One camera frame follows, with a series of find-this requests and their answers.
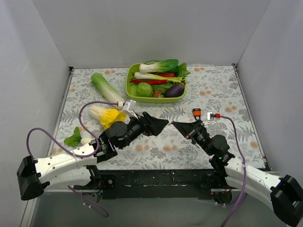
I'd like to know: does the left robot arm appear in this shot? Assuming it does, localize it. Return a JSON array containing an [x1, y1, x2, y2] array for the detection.
[[17, 112, 169, 201]]

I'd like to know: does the green plastic basket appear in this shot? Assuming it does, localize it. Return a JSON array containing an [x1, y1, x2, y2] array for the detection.
[[125, 63, 187, 104]]

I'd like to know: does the long green napa cabbage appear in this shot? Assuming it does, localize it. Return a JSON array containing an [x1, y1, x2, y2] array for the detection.
[[91, 73, 125, 104]]

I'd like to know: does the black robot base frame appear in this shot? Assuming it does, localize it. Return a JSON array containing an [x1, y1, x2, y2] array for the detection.
[[74, 169, 232, 203]]

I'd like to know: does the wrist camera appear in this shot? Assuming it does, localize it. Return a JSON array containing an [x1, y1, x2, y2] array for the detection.
[[122, 100, 138, 118], [207, 112, 216, 121]]

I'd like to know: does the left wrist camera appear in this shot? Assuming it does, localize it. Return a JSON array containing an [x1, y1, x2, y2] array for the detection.
[[122, 100, 138, 118]]

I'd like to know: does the bok choy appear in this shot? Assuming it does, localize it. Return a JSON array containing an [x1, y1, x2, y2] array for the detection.
[[139, 59, 179, 73]]

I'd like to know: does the white radish with leaves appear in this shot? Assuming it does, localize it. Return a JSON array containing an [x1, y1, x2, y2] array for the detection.
[[63, 127, 93, 148]]

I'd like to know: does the round green cabbage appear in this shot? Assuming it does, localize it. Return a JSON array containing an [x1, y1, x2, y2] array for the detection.
[[136, 83, 153, 97]]

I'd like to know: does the yellow white baby cabbage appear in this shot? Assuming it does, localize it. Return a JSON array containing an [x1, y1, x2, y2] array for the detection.
[[89, 105, 126, 130]]

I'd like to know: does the green leafy lettuce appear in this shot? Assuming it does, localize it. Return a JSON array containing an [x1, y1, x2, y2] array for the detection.
[[176, 63, 190, 77]]

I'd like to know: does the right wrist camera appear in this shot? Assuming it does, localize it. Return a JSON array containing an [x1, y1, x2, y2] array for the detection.
[[207, 112, 216, 121]]

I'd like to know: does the red chili pepper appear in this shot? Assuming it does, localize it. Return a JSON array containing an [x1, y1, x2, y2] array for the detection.
[[130, 79, 168, 85]]

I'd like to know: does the purple eggplant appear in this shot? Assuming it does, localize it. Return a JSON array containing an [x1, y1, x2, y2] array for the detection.
[[164, 83, 185, 98]]

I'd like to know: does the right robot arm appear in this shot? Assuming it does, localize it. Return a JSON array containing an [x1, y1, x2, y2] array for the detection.
[[172, 121, 303, 227]]

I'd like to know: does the white celery stalk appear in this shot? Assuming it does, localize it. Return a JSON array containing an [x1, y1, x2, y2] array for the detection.
[[133, 72, 186, 83]]

